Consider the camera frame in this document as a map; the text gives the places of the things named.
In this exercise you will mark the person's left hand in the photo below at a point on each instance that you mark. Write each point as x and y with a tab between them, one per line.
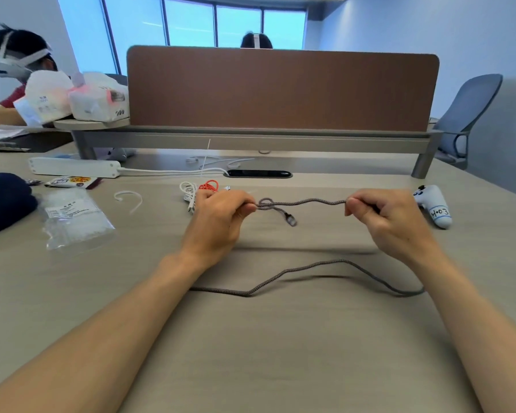
215	227

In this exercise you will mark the person's right hand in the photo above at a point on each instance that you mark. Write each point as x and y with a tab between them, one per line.
395	223

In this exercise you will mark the person's left forearm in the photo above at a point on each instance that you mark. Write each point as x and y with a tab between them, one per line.
90	348

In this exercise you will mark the person's right forearm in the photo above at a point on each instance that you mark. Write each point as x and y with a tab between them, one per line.
481	331

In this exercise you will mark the white labelled hand controller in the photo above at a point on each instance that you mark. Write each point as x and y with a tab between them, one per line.
436	206

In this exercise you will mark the grey metal desk shelf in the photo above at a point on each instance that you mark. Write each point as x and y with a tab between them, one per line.
262	144

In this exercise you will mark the small white rounded object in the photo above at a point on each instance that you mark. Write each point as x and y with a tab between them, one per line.
121	154

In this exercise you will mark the grey office chair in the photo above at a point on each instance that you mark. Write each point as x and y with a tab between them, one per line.
118	78
468	107

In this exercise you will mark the white printed snack packet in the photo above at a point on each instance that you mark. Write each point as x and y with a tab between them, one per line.
71	182

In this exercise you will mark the white power strip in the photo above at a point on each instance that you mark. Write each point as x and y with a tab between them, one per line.
73	167

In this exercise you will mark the brown desk divider panel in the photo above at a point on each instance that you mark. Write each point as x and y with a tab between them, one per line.
284	88

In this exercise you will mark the round beige shelf board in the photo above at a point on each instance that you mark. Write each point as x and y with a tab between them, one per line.
86	124

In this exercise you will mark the white tissue pack pink label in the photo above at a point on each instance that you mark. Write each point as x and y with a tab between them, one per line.
94	101

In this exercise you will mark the small purple candy wrapper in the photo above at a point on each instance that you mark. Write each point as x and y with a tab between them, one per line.
33	182

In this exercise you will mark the white head-mounted headset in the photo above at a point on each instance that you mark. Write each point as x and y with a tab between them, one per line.
8	68
256	40

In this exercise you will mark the black flat tablet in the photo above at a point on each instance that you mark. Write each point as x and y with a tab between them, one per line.
43	141

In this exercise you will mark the navy baseball cap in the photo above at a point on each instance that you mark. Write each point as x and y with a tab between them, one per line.
6	204

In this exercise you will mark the large glass window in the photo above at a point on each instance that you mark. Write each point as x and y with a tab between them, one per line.
133	30

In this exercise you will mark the white paper sheets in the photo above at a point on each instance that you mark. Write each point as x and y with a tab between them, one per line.
0	134

